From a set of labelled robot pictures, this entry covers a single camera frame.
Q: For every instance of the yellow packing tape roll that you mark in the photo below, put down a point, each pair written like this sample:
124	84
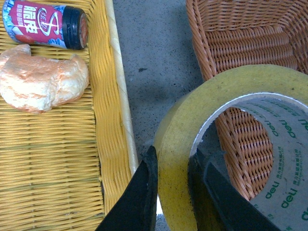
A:
275	96

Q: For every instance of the brown wicker basket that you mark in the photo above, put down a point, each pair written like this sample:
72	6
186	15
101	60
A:
232	33

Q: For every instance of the toy bread loaf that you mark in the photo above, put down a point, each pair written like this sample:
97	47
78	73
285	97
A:
36	84

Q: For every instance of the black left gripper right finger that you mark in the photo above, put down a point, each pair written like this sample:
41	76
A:
217	205

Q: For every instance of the red labelled jar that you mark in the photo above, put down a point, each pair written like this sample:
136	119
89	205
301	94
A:
59	26

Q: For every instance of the yellow wicker basket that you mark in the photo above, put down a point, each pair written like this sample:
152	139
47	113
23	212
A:
65	169

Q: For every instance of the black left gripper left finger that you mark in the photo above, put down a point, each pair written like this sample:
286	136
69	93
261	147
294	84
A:
136	208

